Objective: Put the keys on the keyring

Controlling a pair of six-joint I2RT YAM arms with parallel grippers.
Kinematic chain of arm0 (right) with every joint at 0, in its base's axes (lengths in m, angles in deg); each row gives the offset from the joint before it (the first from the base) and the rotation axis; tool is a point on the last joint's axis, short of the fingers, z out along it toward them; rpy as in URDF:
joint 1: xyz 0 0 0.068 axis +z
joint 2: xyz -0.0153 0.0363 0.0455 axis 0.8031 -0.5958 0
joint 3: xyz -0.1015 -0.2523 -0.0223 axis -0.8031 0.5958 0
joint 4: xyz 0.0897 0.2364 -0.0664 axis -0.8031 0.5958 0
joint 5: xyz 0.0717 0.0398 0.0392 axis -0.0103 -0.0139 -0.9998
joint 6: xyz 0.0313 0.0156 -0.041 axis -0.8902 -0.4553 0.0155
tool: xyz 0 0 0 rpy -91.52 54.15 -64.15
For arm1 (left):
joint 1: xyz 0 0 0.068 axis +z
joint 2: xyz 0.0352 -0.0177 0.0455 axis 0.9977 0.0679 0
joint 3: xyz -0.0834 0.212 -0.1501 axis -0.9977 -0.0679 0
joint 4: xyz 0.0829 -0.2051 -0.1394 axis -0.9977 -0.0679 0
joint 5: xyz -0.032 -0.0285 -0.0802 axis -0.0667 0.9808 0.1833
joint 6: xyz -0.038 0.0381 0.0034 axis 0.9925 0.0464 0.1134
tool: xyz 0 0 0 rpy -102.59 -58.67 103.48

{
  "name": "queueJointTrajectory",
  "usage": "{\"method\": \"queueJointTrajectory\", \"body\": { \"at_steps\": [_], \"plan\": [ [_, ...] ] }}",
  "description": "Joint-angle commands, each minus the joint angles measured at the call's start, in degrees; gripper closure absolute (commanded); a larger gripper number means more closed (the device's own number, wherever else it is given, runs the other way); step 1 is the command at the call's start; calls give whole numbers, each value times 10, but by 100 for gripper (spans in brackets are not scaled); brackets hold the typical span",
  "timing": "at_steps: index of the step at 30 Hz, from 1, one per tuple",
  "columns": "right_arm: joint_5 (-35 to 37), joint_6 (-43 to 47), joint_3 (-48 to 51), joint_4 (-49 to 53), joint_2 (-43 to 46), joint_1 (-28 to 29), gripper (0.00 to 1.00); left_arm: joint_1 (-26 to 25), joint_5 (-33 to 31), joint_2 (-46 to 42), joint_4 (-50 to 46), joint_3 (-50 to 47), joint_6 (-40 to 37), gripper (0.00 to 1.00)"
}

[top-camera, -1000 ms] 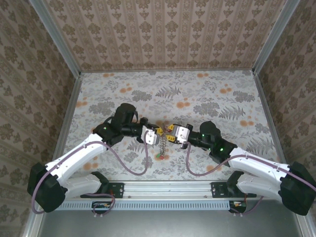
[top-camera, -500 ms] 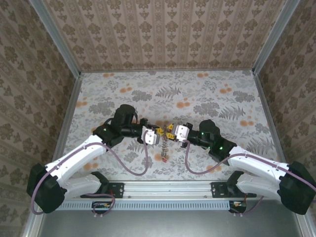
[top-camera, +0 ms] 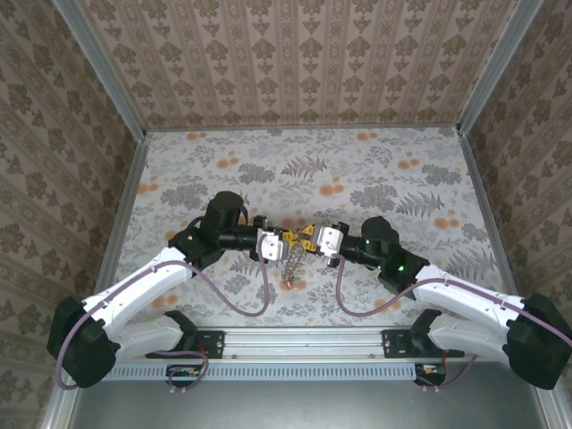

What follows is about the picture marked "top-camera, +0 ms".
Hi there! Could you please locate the large metal keyring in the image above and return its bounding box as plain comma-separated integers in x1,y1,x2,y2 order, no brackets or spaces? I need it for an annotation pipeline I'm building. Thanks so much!
280,243,310,287

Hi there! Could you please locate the grey metal panel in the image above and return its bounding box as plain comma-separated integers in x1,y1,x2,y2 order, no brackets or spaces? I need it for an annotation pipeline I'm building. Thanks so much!
66,379,549,429

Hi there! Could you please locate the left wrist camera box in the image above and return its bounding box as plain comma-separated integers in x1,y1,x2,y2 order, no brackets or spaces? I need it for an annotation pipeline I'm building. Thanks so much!
257,229,287,264

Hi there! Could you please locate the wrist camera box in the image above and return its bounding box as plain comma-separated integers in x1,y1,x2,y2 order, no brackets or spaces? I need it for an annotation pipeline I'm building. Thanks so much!
257,229,287,264
317,226,346,259

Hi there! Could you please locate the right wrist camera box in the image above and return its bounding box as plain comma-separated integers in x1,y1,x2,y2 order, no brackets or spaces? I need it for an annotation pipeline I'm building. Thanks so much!
317,226,346,259

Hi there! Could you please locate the aluminium mounting rail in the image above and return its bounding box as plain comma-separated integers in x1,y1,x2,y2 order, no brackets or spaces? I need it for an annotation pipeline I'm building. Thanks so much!
111,324,510,359

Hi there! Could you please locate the aluminium table side rail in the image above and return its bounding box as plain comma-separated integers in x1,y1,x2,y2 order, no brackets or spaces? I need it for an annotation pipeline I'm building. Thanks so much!
96,133,151,300
456,131,525,300

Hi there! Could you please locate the aluminium table back rail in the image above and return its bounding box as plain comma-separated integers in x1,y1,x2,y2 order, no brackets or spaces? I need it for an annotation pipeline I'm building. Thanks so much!
145,124,464,134

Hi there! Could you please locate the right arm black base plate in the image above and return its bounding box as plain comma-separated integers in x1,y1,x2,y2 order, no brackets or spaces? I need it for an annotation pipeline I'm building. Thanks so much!
382,329,465,360

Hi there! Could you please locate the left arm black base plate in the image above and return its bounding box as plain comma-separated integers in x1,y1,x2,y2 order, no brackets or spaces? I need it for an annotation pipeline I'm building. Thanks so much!
146,329,224,360

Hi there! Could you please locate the grey slotted cable duct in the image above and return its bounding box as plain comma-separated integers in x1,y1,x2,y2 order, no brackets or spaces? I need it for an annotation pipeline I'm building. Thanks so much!
106,361,448,381

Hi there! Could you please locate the black connector with wires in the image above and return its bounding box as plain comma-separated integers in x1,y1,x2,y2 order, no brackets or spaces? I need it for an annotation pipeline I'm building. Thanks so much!
165,364,203,389
414,362,448,388

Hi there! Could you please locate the aluminium corner post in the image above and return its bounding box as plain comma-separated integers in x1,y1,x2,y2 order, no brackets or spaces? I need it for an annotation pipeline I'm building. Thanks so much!
52,0,148,138
456,0,540,135

